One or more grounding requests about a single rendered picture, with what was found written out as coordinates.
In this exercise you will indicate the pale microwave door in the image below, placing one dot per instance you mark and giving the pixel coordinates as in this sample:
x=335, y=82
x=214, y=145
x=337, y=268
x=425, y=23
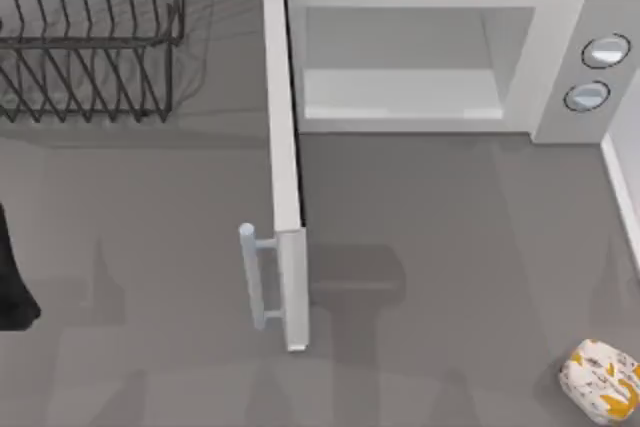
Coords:
x=287, y=197

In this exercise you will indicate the pale microwave oven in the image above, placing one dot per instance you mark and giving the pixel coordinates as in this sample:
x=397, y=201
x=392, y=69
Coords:
x=555, y=62

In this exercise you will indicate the round microwave knob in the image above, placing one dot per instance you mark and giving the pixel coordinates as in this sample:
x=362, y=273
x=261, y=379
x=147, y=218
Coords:
x=587, y=96
x=605, y=50

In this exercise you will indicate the white and yellow patterned pouch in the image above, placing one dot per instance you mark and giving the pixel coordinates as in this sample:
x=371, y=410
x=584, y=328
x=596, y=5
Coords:
x=600, y=381

